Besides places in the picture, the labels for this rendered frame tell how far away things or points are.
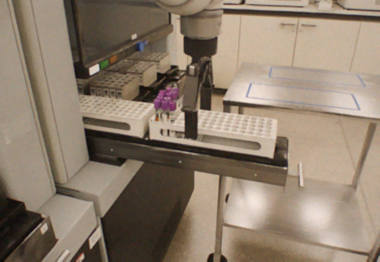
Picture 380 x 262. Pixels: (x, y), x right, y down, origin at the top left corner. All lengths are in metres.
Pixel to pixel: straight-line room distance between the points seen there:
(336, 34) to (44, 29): 2.64
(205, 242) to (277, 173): 0.95
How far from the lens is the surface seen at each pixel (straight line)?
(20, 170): 0.66
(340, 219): 1.44
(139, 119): 0.74
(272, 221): 1.33
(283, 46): 2.99
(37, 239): 0.60
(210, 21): 0.63
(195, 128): 0.67
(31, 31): 0.64
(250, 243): 1.61
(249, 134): 0.68
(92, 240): 0.76
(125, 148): 0.78
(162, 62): 1.19
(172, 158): 0.74
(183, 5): 0.44
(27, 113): 0.64
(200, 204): 1.78
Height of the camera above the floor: 1.19
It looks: 26 degrees down
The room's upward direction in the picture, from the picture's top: straight up
